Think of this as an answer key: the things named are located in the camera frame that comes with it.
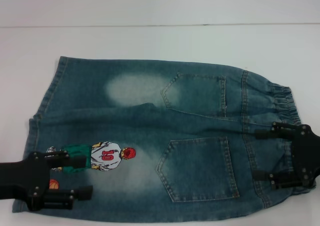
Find blue denim shorts with print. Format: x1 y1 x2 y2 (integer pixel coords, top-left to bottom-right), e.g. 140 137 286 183
11 55 313 213

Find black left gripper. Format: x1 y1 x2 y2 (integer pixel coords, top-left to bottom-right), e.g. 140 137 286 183
0 149 94 212

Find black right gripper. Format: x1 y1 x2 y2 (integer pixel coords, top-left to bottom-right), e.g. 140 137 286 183
252 122 320 191

